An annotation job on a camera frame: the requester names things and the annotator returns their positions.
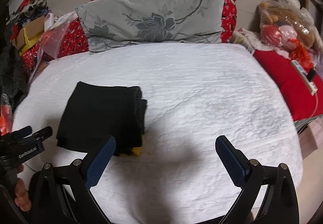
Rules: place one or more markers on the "dark green jacket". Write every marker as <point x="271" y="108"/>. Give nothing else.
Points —
<point x="13" y="83"/>

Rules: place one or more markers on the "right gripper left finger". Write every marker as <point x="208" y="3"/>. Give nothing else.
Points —
<point x="62" y="194"/>

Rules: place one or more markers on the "person left hand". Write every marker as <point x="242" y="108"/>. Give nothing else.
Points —
<point x="22" y="198"/>

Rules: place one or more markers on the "bagged plush toys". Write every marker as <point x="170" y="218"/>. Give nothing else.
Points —
<point x="290" y="29"/>

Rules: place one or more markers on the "plastic bag orange contents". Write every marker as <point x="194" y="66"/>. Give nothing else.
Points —
<point x="6" y="118"/>

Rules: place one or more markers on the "white quilted bed cover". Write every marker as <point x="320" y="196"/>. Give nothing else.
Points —
<point x="194" y="93"/>

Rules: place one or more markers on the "clear zip bag red contents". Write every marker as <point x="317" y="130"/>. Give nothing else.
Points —
<point x="51" y="40"/>

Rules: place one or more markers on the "pile of clothes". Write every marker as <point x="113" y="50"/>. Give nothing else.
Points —
<point x="28" y="11"/>

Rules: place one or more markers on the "black pants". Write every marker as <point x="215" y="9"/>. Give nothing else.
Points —
<point x="94" y="112"/>

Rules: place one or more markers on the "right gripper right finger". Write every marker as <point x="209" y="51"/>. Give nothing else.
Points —
<point x="279" y="204"/>

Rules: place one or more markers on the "red blanket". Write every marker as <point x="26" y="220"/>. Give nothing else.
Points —
<point x="299" y="100"/>

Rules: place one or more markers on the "cardboard box yellow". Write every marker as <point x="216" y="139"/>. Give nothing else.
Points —
<point x="25" y="38"/>

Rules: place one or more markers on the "white power strip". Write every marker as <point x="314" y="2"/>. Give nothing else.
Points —
<point x="303" y="74"/>

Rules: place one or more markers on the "grey floral pillow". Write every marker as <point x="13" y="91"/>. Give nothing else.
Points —
<point x="110" y="24"/>

